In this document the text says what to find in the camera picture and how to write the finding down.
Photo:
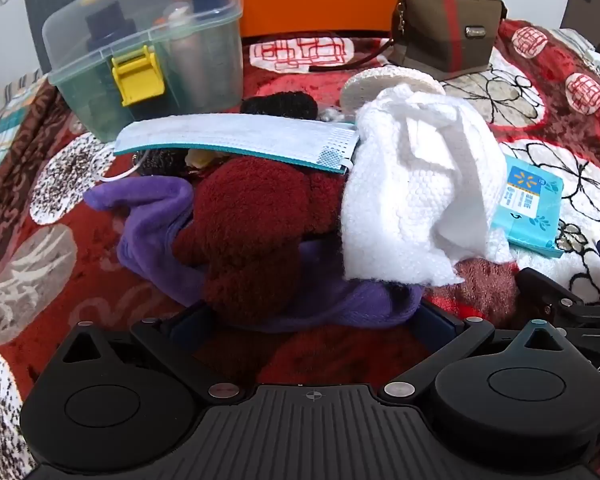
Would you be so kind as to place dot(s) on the red floral printed blanket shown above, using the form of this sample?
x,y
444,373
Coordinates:
x,y
80,270

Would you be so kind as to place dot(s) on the purple fleece cloth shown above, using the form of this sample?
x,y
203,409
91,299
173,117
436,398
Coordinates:
x,y
150,230

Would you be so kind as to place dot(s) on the clear plastic storage box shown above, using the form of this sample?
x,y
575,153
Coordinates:
x,y
205,70

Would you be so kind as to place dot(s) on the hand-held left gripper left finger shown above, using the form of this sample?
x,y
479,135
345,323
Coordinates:
x,y
187,330

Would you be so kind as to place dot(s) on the brown striped zip pouch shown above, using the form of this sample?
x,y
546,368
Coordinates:
x,y
440,30

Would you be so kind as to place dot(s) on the black fuzzy scrunchie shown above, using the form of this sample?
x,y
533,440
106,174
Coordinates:
x,y
162,162
280,105

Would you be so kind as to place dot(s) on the blue face mask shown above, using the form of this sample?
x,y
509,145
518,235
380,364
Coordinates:
x,y
230,135

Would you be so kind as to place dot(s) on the white cap bottle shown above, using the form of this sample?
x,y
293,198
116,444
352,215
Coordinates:
x,y
176,17

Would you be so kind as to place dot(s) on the blue wet wipes pack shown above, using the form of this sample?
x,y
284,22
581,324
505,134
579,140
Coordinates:
x,y
530,200

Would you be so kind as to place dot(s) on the white textured cloth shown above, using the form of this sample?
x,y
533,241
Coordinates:
x,y
405,200

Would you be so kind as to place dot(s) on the maroon fuzzy cloth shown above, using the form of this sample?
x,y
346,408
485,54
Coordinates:
x,y
250,230

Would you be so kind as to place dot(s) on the black cap bottle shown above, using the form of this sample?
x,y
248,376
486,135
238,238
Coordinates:
x,y
111,25

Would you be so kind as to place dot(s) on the pale striped bedsheet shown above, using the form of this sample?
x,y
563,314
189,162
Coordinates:
x,y
575,47

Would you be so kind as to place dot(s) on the beige small soft item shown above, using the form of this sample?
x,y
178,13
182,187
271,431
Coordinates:
x,y
201,158

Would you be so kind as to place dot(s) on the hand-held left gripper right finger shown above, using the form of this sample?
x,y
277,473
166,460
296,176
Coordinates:
x,y
435,327

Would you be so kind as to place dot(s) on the teal patterned bedsheet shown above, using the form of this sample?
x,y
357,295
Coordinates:
x,y
5,130

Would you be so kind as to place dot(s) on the white round woven pad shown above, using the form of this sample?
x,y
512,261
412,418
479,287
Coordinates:
x,y
375,87

